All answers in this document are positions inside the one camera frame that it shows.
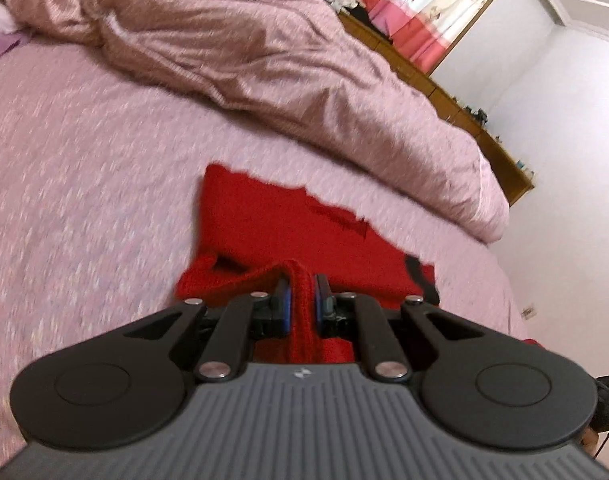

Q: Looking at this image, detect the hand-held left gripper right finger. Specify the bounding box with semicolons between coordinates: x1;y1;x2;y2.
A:
313;274;485;383

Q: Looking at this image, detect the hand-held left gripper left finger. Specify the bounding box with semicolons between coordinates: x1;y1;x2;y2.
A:
122;275;292;383

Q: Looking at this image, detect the red knit sweater black trim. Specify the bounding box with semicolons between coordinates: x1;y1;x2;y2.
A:
177;162;542;366

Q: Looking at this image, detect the pink speckled bed sheet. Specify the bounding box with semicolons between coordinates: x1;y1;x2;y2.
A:
0;42;532;461

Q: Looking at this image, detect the long wooden cabinet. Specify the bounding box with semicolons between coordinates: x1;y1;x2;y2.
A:
338;10;536;207

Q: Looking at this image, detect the pink quilt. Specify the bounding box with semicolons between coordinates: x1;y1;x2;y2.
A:
0;0;511;243

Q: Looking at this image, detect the red and white curtain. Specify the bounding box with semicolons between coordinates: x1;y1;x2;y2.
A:
329;0;516;75

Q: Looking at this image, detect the purple pillow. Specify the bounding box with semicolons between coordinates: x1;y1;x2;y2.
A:
0;0;31;65

